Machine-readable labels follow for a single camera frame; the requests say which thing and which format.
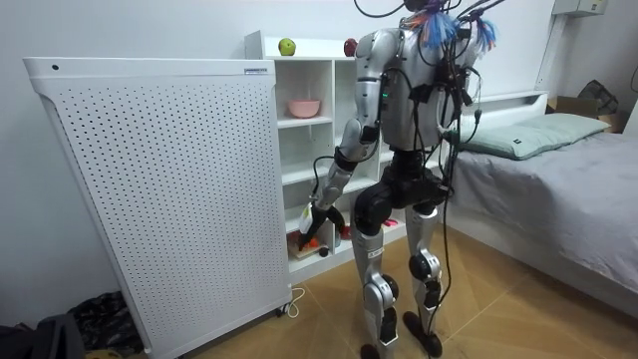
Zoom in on white wall conduit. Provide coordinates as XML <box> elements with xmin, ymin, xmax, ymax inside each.
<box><xmin>534</xmin><ymin>13</ymin><xmax>570</xmax><ymax>94</ymax></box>

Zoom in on white floor cable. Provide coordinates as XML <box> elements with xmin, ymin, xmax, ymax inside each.
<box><xmin>285</xmin><ymin>285</ymin><xmax>307</xmax><ymax>320</ymax></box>

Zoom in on dark mesh bag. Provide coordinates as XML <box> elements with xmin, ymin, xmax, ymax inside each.
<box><xmin>576</xmin><ymin>79</ymin><xmax>620</xmax><ymax>117</ymax></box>

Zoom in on pale green pillow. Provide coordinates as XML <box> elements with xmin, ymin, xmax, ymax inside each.
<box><xmin>454</xmin><ymin>112</ymin><xmax>612</xmax><ymax>162</ymax></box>

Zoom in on cardboard box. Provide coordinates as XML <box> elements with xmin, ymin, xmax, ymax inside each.
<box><xmin>545</xmin><ymin>95</ymin><xmax>630</xmax><ymax>134</ymax></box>

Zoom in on grey bed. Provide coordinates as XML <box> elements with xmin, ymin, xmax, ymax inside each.
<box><xmin>438</xmin><ymin>91</ymin><xmax>638</xmax><ymax>320</ymax></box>

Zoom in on white perforated cabinet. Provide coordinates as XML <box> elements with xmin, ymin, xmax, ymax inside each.
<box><xmin>22</xmin><ymin>56</ymin><xmax>293</xmax><ymax>359</ymax></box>

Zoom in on robot body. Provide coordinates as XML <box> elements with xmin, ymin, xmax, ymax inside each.
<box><xmin>374</xmin><ymin>0</ymin><xmax>483</xmax><ymax>209</ymax></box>

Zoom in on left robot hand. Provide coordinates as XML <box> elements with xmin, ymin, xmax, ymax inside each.
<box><xmin>297</xmin><ymin>201</ymin><xmax>346</xmax><ymax>252</ymax></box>

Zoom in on cable bundle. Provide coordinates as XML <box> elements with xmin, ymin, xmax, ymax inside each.
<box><xmin>353</xmin><ymin>0</ymin><xmax>507</xmax><ymax>54</ymax></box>

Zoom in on white wall box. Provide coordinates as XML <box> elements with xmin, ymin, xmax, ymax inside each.
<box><xmin>551</xmin><ymin>0</ymin><xmax>609</xmax><ymax>19</ymax></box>

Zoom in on dark patterned cloth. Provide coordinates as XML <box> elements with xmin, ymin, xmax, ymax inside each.
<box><xmin>66</xmin><ymin>290</ymin><xmax>146</xmax><ymax>358</ymax></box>

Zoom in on pink bowl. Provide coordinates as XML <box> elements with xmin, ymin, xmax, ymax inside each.
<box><xmin>287</xmin><ymin>98</ymin><xmax>322</xmax><ymax>120</ymax></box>

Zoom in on robot legs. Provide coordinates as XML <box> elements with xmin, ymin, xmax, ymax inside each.
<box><xmin>350</xmin><ymin>175</ymin><xmax>445</xmax><ymax>359</ymax></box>

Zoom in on white shelf unit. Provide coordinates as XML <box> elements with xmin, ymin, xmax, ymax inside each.
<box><xmin>243</xmin><ymin>29</ymin><xmax>453</xmax><ymax>286</ymax></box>

